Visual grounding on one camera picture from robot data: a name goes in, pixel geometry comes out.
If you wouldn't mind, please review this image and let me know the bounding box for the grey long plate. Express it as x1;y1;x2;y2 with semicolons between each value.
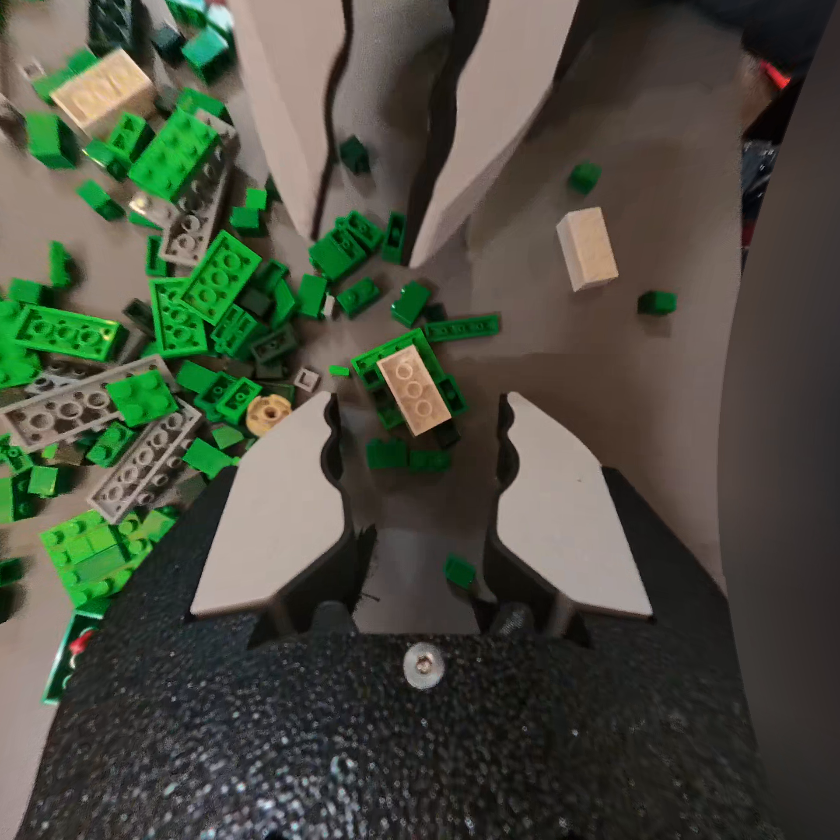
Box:
159;110;238;266
87;400;202;524
0;354;177;454

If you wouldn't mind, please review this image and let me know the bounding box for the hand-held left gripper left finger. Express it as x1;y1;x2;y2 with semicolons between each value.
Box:
189;391;380;647

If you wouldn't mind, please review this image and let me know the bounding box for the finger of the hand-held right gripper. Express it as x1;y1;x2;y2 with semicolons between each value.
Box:
226;0;355;242
408;0;580;266

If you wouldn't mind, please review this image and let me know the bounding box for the green printed card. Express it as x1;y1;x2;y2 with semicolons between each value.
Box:
42;610;101;707

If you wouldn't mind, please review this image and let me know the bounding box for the small white brick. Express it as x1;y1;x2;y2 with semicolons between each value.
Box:
556;206;620;294

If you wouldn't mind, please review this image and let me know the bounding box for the large cream brick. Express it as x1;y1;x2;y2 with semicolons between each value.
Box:
50;48;154;137

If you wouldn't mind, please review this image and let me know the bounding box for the pile of green toy bricks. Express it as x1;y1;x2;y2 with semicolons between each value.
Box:
0;0;501;605

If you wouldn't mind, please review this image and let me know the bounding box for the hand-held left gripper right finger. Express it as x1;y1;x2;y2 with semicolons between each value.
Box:
482;391;655;641

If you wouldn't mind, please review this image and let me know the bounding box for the grey desk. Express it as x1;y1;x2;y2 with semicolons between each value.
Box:
0;0;746;723

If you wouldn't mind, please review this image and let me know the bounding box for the narrow cream brick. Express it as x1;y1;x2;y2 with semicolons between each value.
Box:
376;346;454;436

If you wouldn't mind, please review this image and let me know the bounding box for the tan round piece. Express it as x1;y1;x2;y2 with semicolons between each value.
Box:
246;395;294;436

